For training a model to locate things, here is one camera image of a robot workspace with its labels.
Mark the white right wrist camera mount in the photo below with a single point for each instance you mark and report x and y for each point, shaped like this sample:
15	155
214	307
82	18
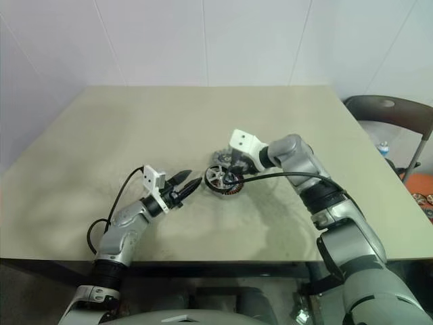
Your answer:
242	139

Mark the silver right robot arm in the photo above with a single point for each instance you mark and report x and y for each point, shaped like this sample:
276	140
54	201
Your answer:
297	159

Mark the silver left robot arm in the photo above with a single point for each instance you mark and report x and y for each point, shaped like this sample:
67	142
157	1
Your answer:
121	233

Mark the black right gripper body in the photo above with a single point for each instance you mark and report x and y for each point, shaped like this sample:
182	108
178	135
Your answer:
243	164

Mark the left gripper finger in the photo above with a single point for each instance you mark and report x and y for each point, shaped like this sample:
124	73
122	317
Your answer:
189	189
181	177

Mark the orange box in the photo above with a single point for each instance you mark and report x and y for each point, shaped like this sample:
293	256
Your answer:
419	184

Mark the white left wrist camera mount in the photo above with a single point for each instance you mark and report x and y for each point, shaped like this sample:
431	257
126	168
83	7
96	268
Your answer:
150	177

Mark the silver motor rotor cap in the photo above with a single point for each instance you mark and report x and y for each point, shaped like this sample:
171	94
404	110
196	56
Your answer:
213	174

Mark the dark table front rail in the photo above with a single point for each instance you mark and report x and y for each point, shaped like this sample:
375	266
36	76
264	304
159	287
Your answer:
203	269

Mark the dark brown folding chair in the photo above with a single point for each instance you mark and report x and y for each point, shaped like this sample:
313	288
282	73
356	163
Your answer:
399	111

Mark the silver round motor lid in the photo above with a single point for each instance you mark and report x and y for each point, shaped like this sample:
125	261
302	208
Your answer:
218	158

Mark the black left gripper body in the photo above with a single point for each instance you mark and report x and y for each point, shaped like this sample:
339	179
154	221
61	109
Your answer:
172	196

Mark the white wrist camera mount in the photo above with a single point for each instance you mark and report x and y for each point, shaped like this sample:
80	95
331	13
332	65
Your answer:
242	139
150	177

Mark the small clear plastic bottle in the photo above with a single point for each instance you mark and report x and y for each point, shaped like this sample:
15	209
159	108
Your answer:
383	149

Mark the motor housing with copper windings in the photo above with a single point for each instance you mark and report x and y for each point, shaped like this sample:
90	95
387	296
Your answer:
233	194

